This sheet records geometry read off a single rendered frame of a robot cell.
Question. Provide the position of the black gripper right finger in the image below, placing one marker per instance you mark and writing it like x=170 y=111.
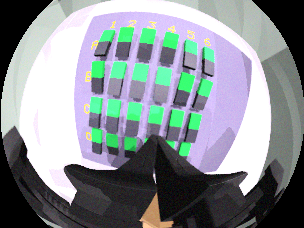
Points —
x=180 y=185

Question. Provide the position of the lavender switch panel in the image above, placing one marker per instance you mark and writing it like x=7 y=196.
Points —
x=145 y=73

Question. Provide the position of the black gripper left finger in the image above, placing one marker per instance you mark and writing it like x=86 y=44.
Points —
x=132 y=184

